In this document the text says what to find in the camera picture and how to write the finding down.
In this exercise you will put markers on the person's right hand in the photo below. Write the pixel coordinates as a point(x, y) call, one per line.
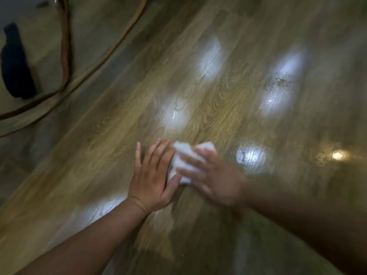
point(220, 180)

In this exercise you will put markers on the person's left hand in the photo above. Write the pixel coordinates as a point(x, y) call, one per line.
point(149, 183)

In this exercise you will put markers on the white towel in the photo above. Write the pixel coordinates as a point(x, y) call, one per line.
point(183, 151)

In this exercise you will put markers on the person's right forearm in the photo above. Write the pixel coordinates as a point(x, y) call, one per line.
point(309, 220)

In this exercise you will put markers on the person's left forearm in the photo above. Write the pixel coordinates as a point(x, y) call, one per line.
point(83, 243)

